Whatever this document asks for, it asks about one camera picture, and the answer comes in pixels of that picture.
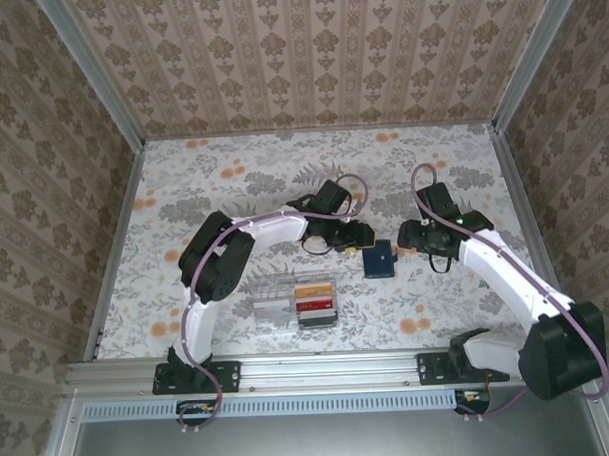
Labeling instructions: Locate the blue leather card holder wallet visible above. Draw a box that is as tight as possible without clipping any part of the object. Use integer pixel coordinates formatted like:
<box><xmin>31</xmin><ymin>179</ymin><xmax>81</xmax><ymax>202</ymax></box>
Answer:
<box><xmin>361</xmin><ymin>238</ymin><xmax>399</xmax><ymax>281</ymax></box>

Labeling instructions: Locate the clear acrylic card box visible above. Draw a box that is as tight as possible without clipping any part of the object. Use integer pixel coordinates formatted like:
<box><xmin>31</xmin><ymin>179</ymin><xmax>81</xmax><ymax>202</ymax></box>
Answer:
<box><xmin>244</xmin><ymin>270</ymin><xmax>343</xmax><ymax>335</ymax></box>

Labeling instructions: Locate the stack of dark grey cards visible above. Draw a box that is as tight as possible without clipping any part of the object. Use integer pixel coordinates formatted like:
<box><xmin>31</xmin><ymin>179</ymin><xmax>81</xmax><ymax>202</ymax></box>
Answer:
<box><xmin>295</xmin><ymin>308</ymin><xmax>339</xmax><ymax>330</ymax></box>

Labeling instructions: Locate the stack of gold cards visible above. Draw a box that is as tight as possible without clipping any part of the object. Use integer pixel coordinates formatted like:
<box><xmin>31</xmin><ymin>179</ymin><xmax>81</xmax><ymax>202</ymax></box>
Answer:
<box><xmin>293</xmin><ymin>282</ymin><xmax>337</xmax><ymax>300</ymax></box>

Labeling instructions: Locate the stack of red cards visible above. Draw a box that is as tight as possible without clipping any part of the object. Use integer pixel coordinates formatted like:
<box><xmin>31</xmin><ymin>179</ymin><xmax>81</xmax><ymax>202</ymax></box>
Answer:
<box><xmin>294</xmin><ymin>296</ymin><xmax>336</xmax><ymax>312</ymax></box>

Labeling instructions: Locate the stack of silver cards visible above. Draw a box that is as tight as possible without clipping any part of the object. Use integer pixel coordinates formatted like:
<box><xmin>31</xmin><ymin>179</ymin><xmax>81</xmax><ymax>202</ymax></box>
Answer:
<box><xmin>253</xmin><ymin>298</ymin><xmax>294</xmax><ymax>320</ymax></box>

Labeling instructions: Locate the floral patterned table cover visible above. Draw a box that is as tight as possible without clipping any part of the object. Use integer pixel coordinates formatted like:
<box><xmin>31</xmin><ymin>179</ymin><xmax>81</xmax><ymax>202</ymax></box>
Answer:
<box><xmin>88</xmin><ymin>120</ymin><xmax>560</xmax><ymax>361</ymax></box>

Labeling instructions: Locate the grey metal panel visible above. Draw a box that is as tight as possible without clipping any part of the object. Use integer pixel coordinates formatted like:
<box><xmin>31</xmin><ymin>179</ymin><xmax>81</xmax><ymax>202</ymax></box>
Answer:
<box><xmin>65</xmin><ymin>400</ymin><xmax>609</xmax><ymax>456</ymax></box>

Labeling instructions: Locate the black camera cable loop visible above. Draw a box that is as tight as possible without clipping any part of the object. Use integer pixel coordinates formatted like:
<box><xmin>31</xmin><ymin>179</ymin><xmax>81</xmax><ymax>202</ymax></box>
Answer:
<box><xmin>428</xmin><ymin>247</ymin><xmax>461</xmax><ymax>277</ymax></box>
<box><xmin>301</xmin><ymin>233</ymin><xmax>339</xmax><ymax>258</ymax></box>

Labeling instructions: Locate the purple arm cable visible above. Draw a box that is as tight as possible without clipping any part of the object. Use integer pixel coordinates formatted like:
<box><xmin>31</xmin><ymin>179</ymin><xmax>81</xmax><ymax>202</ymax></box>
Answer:
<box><xmin>170</xmin><ymin>173</ymin><xmax>379</xmax><ymax>437</ymax></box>
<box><xmin>410</xmin><ymin>157</ymin><xmax>609</xmax><ymax>423</ymax></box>

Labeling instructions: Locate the aluminium side rail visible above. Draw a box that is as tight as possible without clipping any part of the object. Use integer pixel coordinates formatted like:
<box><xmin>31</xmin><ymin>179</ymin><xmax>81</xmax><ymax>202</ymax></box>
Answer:
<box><xmin>75</xmin><ymin>140</ymin><xmax>154</xmax><ymax>362</ymax></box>
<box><xmin>488</xmin><ymin>121</ymin><xmax>564</xmax><ymax>312</ymax></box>

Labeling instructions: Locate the thin aluminium back rail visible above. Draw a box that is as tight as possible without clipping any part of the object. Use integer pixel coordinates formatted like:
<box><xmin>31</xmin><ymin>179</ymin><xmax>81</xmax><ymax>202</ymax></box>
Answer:
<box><xmin>141</xmin><ymin>120</ymin><xmax>495</xmax><ymax>144</ymax></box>

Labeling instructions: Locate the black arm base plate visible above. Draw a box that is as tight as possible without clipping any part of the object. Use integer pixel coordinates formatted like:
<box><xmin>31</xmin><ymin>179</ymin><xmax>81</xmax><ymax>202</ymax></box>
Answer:
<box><xmin>416</xmin><ymin>349</ymin><xmax>511</xmax><ymax>387</ymax></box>
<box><xmin>151</xmin><ymin>358</ymin><xmax>243</xmax><ymax>396</ymax></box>

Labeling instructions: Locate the long aluminium mounting rail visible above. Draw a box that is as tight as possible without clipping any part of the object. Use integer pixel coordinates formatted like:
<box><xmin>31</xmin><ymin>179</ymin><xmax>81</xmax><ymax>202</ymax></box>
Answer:
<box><xmin>63</xmin><ymin>341</ymin><xmax>609</xmax><ymax>400</ymax></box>

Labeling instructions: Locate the black cable port with wires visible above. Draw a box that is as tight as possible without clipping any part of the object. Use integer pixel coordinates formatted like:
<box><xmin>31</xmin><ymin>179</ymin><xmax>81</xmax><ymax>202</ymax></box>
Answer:
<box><xmin>453</xmin><ymin>386</ymin><xmax>493</xmax><ymax>417</ymax></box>
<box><xmin>174</xmin><ymin>397</ymin><xmax>220</xmax><ymax>428</ymax></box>

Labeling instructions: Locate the grey slotted cable duct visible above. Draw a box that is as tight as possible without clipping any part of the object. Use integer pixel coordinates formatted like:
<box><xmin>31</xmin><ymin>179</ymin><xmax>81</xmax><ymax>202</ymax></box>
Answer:
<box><xmin>81</xmin><ymin>390</ymin><xmax>460</xmax><ymax>423</ymax></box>

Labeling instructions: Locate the aluminium frame post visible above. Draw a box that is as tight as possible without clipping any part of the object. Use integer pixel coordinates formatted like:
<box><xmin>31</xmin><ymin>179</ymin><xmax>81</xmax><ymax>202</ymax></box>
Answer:
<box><xmin>486</xmin><ymin>0</ymin><xmax>590</xmax><ymax>132</ymax></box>
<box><xmin>38</xmin><ymin>0</ymin><xmax>148</xmax><ymax>153</ymax></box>

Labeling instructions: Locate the aluminium lower frame bar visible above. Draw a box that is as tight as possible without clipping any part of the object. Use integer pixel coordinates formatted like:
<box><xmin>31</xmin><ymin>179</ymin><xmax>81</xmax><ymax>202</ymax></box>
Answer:
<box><xmin>34</xmin><ymin>395</ymin><xmax>86</xmax><ymax>456</ymax></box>
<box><xmin>582</xmin><ymin>379</ymin><xmax>609</xmax><ymax>456</ymax></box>

